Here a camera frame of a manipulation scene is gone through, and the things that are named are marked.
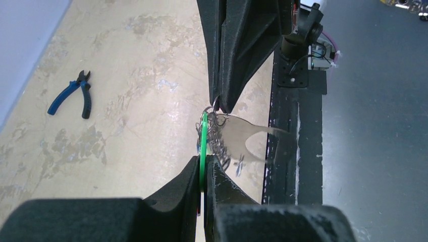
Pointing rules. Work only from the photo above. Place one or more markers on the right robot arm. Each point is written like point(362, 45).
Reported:
point(306, 31)

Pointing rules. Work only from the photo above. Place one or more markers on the metal keyring plate with keys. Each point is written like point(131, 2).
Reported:
point(242, 148)

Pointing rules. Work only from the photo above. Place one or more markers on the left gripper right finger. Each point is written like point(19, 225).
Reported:
point(231, 215)

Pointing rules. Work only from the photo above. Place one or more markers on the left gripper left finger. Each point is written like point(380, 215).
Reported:
point(169, 214)

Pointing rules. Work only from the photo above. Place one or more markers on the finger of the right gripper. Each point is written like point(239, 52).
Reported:
point(212, 16)
point(250, 33)

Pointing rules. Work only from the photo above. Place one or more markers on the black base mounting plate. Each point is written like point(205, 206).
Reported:
point(295, 173)

